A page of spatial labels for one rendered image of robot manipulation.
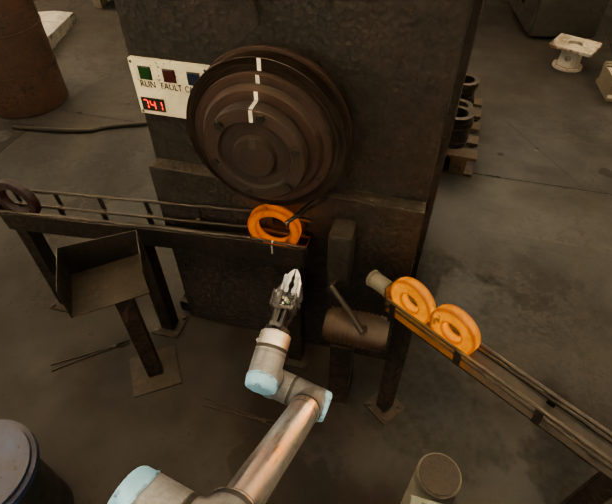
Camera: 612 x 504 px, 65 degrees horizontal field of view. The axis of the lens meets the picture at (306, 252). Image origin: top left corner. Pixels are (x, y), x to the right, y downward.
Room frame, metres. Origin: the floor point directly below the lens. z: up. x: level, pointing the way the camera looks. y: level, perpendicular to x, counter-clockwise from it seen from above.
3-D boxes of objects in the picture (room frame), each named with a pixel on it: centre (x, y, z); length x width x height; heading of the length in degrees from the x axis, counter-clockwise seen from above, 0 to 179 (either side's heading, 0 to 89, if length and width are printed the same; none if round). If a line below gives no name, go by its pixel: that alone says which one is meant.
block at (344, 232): (1.14, -0.12, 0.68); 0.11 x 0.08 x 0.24; 165
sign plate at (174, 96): (1.38, 0.41, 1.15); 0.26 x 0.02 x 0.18; 75
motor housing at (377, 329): (0.97, -0.18, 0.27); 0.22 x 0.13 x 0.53; 75
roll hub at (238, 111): (1.09, 0.13, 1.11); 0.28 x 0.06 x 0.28; 75
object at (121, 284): (1.07, 0.68, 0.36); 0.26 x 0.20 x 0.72; 110
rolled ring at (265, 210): (1.19, 0.11, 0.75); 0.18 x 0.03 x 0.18; 76
